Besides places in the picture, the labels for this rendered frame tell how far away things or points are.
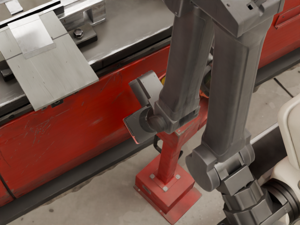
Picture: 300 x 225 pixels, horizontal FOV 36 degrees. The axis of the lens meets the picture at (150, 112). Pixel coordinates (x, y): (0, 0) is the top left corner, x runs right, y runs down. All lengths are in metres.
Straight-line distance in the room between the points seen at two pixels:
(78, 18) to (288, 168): 0.79
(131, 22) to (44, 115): 0.40
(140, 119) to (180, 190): 1.02
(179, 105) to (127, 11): 0.73
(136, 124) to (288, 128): 0.35
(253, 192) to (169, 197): 1.18
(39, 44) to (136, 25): 0.34
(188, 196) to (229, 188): 1.31
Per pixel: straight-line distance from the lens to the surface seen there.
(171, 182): 2.02
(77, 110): 1.56
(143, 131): 1.05
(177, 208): 2.11
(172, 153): 1.72
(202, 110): 1.52
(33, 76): 1.23
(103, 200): 2.12
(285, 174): 0.90
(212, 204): 2.15
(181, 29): 0.69
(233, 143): 0.78
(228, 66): 0.63
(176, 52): 0.73
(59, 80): 1.22
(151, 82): 0.94
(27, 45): 1.29
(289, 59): 2.57
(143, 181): 2.02
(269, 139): 1.13
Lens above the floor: 2.01
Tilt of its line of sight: 61 degrees down
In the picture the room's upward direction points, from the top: 6 degrees clockwise
